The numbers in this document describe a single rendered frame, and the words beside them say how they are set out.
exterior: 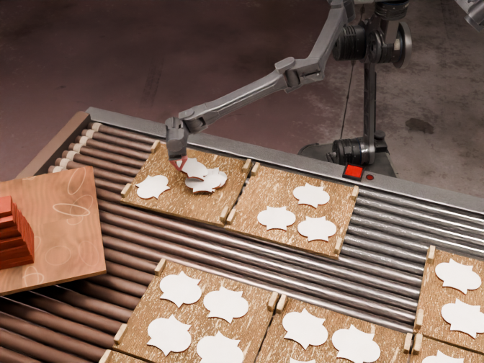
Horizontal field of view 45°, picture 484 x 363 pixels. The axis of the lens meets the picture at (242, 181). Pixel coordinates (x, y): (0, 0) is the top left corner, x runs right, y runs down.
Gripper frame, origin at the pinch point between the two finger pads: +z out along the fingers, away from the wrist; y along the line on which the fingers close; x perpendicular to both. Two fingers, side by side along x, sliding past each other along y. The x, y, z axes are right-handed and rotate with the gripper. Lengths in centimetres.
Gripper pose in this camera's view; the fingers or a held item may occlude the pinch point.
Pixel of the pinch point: (178, 163)
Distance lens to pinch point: 216.5
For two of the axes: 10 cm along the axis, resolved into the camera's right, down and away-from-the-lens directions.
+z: 0.2, 7.1, 7.0
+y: -1.7, -6.9, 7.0
